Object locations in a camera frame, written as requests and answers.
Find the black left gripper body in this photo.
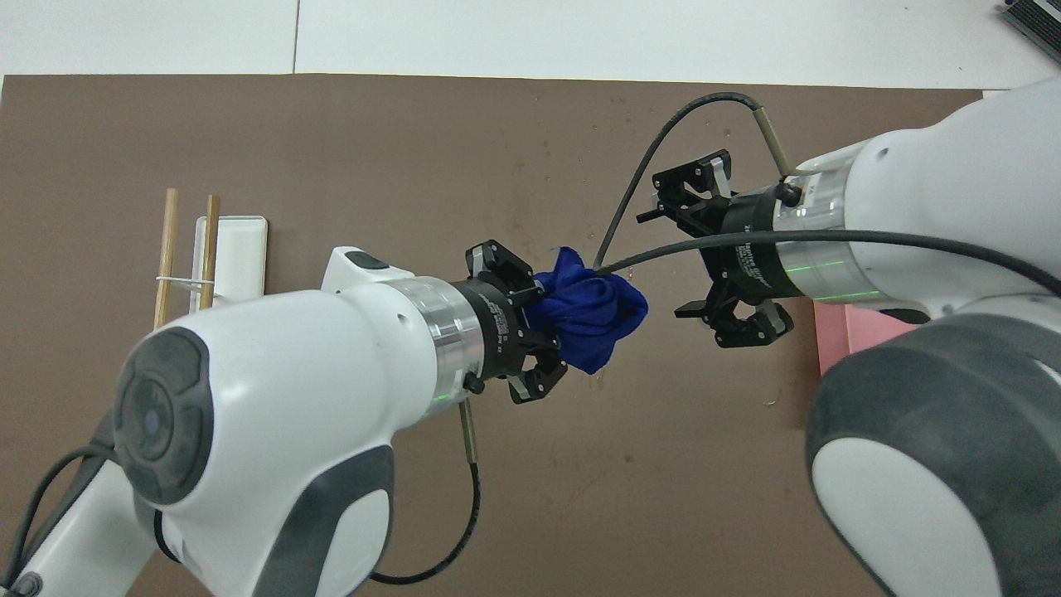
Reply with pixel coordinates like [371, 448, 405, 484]
[453, 278, 533, 384]

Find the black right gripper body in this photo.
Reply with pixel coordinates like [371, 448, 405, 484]
[716, 194, 807, 304]

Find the blue towel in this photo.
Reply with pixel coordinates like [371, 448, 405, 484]
[522, 246, 650, 376]

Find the white towel rack base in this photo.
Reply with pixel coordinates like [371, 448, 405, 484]
[156, 216, 269, 314]

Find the pink plastic bin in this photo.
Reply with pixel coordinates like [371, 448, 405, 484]
[814, 300, 917, 378]

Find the brown table mat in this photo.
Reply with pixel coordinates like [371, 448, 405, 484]
[0, 73, 996, 597]

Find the grey ridged device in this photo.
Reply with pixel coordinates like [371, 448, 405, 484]
[999, 0, 1061, 39]

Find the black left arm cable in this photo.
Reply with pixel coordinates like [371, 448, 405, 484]
[369, 398, 483, 586]

